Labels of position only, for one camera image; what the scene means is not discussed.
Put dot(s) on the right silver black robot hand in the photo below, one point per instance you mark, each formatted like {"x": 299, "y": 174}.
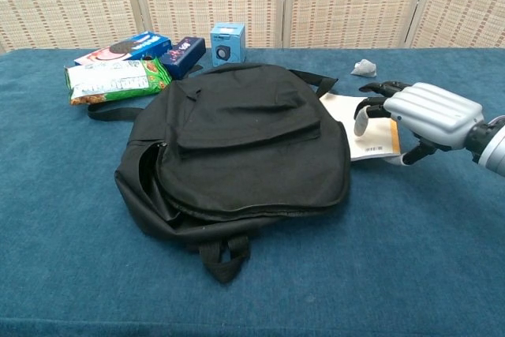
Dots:
{"x": 434, "y": 112}

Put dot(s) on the small grey crumpled pouch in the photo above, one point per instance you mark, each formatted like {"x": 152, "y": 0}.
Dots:
{"x": 363, "y": 68}

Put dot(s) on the light blue speaker box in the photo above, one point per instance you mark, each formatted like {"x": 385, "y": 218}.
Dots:
{"x": 227, "y": 47}

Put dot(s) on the dark blue slim box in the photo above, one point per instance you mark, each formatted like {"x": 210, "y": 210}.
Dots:
{"x": 185, "y": 55}

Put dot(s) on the blue pink cookie box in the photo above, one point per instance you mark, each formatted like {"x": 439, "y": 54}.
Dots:
{"x": 118, "y": 49}

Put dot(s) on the black fabric backpack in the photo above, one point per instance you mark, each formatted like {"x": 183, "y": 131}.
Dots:
{"x": 244, "y": 147}

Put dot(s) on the blue felt table cover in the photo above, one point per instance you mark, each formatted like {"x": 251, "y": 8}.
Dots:
{"x": 79, "y": 214}

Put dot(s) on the green white snack bag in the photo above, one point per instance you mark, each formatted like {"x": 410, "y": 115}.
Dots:
{"x": 114, "y": 80}

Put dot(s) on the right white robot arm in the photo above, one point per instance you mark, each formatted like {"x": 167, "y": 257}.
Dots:
{"x": 493, "y": 147}

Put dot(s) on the white paper booklet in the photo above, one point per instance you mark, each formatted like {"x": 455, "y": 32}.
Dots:
{"x": 343, "y": 112}

